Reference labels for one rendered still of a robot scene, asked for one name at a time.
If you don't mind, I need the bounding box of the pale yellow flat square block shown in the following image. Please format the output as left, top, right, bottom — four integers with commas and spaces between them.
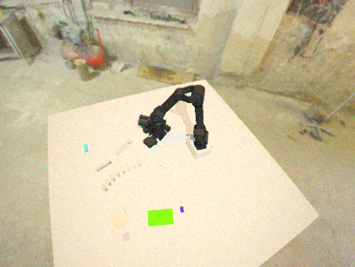
110, 208, 129, 230

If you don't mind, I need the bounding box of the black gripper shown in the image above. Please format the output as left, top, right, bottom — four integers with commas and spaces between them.
143, 123, 171, 148

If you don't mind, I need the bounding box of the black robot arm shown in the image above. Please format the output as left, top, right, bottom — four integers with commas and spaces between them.
138, 85, 209, 150

